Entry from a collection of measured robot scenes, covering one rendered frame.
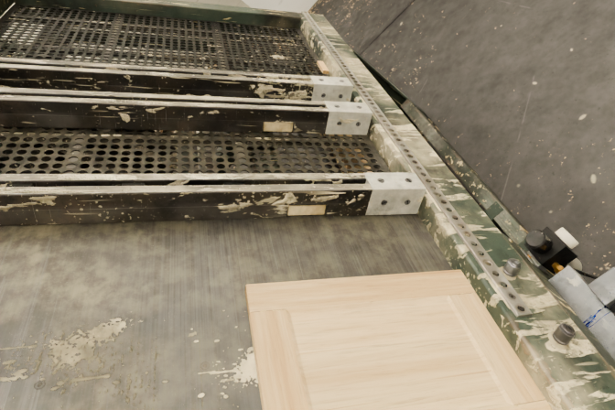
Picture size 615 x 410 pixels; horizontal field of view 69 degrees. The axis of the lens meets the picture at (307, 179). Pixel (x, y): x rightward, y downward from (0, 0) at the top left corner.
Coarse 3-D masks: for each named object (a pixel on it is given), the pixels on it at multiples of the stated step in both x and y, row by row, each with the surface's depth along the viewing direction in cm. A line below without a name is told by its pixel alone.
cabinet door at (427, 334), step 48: (288, 288) 75; (336, 288) 76; (384, 288) 78; (432, 288) 80; (288, 336) 67; (336, 336) 69; (384, 336) 70; (432, 336) 72; (480, 336) 73; (288, 384) 61; (336, 384) 62; (384, 384) 64; (432, 384) 65; (480, 384) 66; (528, 384) 67
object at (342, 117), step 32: (0, 96) 99; (32, 96) 102; (64, 96) 105; (96, 96) 107; (128, 96) 109; (160, 96) 111; (192, 96) 114; (96, 128) 108; (128, 128) 109; (160, 128) 111; (192, 128) 113; (224, 128) 115; (256, 128) 117; (320, 128) 122; (352, 128) 124
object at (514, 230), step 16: (368, 64) 217; (384, 80) 224; (400, 96) 238; (416, 112) 224; (432, 128) 211; (432, 144) 206; (448, 144) 202; (448, 160) 195; (464, 160) 195; (464, 176) 185; (480, 192) 175; (512, 224) 159; (512, 240) 157
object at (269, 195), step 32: (0, 192) 75; (32, 192) 76; (64, 192) 77; (96, 192) 79; (128, 192) 80; (160, 192) 82; (192, 192) 83; (224, 192) 85; (256, 192) 86; (288, 192) 88; (320, 192) 90; (352, 192) 92; (384, 192) 94; (416, 192) 96; (0, 224) 78; (32, 224) 79
